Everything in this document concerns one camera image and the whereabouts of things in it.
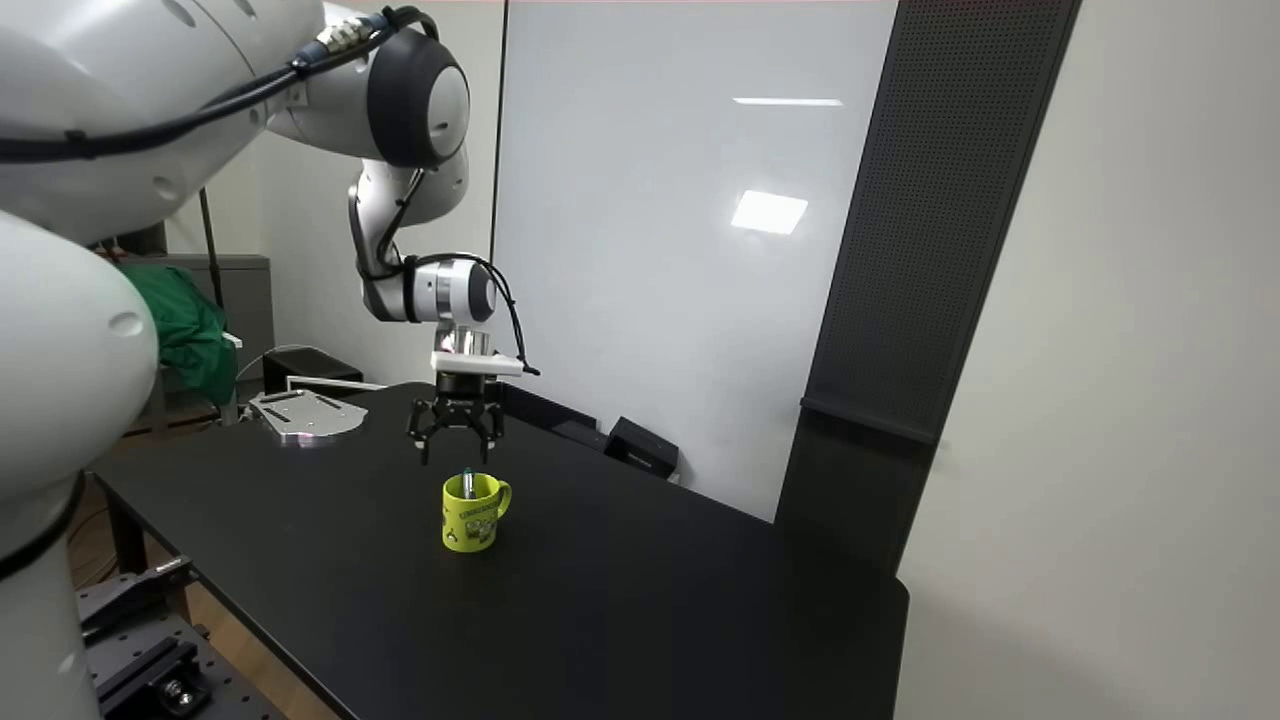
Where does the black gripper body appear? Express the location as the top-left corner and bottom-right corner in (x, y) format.
(409, 376), (510, 442)

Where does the yellow-green mug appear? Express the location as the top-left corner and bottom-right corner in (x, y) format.
(438, 468), (518, 562)

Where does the black square box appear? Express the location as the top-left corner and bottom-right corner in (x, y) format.
(261, 343), (369, 397)

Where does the small black box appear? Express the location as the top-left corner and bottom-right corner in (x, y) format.
(600, 415), (686, 480)

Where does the large whiteboard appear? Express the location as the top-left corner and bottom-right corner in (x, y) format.
(485, 0), (904, 524)

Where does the green cloth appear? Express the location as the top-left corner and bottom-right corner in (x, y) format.
(124, 259), (246, 405)

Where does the black tripod stand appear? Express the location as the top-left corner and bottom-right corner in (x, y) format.
(197, 186), (232, 313)

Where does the black perforated breadboard table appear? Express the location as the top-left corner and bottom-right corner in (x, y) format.
(74, 555), (293, 720)

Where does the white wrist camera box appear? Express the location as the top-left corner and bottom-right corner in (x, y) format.
(429, 347), (528, 385)

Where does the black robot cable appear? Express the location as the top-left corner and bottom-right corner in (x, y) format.
(0, 6), (539, 379)

